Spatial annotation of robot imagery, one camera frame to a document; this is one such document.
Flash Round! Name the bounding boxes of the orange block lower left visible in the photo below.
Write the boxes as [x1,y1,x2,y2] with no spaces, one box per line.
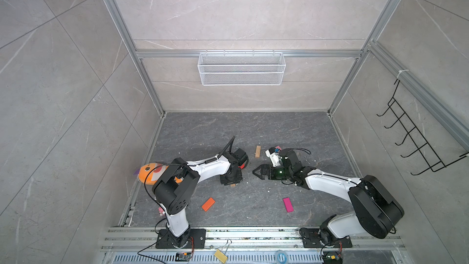
[202,198,216,212]

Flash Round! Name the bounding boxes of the black wire hook rack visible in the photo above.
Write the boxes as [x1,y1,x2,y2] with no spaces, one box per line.
[376,79,469,176]

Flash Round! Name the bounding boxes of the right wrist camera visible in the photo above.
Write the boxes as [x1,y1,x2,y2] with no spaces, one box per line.
[265,147,283,167]

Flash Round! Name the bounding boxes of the white wire mesh basket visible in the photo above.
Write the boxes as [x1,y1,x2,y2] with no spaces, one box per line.
[197,52,287,86]

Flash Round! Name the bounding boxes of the magenta block lower right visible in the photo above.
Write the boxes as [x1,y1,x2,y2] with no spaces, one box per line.
[283,198,294,213]

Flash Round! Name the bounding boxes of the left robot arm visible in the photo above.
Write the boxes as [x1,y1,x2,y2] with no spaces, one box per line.
[138,137,249,246]

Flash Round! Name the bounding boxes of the yellow tag with clip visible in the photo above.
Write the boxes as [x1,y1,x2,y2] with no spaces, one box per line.
[214,239,232,264]

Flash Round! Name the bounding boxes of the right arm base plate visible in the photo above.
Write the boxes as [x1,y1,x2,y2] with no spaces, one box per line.
[299,227,352,248]

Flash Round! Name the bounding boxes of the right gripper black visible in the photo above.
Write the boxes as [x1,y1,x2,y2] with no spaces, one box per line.
[253,164,293,180]

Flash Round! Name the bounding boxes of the orange plush toy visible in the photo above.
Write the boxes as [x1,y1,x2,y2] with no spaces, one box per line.
[138,163,169,186]

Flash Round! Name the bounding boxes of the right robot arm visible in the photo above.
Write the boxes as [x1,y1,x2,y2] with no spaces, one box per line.
[253,147,404,246]

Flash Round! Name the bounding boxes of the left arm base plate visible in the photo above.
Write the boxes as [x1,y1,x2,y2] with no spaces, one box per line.
[155,228,206,249]

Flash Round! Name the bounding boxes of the tape roll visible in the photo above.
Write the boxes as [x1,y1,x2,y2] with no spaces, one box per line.
[275,250,289,264]

